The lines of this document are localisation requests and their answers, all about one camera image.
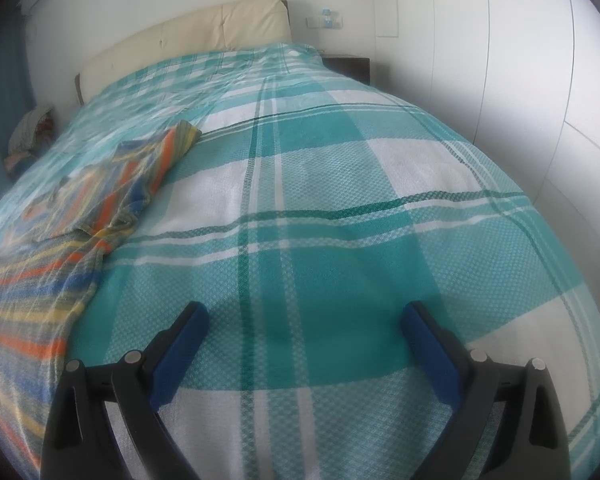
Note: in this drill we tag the cream padded headboard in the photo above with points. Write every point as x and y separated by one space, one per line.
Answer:
190 35

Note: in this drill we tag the blue curtain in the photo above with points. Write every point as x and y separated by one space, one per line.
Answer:
2 110

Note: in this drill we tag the striped knit shirt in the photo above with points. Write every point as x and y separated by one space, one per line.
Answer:
130 180

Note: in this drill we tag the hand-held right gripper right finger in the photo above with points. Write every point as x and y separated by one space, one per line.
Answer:
430 355

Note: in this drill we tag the dark wooden nightstand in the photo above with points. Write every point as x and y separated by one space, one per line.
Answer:
347 66

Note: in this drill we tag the pile of clothes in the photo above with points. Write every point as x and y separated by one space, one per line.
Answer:
32 130

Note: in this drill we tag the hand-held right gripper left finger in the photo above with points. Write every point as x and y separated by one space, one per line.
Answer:
177 355

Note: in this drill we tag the wall socket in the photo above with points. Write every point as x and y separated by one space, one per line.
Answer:
325 20

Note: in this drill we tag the striped knit pants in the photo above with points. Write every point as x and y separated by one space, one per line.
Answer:
30 300

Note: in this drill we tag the teal plaid bed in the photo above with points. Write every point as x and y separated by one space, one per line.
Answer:
330 200

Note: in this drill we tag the white wardrobe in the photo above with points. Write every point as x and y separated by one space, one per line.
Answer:
505 50

